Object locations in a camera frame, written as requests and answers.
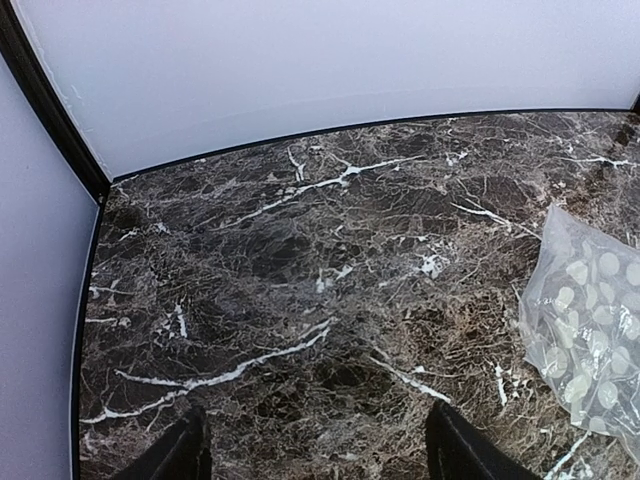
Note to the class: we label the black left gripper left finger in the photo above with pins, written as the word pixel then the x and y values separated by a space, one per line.
pixel 182 452

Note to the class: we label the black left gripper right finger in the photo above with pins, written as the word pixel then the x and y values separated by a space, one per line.
pixel 457 450

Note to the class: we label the clear zip top bag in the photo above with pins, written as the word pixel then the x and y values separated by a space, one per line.
pixel 579 322

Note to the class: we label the black left corner post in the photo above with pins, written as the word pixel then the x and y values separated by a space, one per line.
pixel 27 70

